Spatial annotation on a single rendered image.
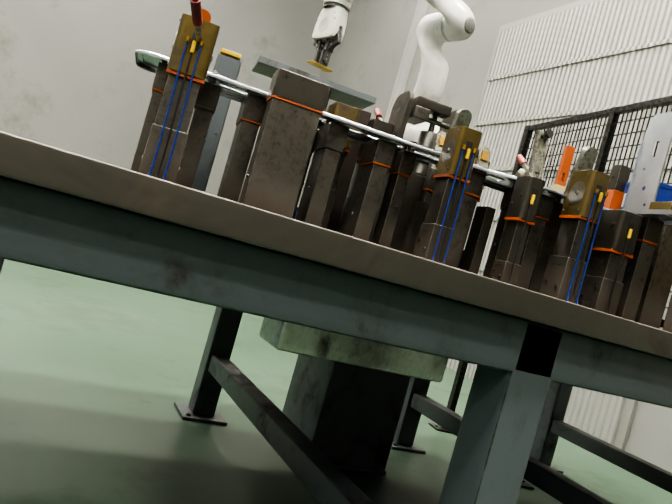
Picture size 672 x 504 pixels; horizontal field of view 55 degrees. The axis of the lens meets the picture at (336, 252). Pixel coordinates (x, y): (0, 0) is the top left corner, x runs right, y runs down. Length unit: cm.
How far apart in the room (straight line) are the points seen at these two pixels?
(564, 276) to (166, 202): 117
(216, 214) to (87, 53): 955
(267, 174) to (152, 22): 906
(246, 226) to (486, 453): 50
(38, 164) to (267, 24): 1022
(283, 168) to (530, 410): 73
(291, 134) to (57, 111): 875
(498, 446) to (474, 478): 6
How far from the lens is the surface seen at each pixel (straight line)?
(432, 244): 151
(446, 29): 231
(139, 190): 68
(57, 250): 72
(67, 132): 1007
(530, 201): 164
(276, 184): 141
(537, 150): 207
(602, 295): 175
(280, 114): 143
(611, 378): 111
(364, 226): 162
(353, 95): 197
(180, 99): 138
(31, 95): 1010
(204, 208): 69
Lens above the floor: 67
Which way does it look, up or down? level
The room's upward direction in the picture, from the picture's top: 16 degrees clockwise
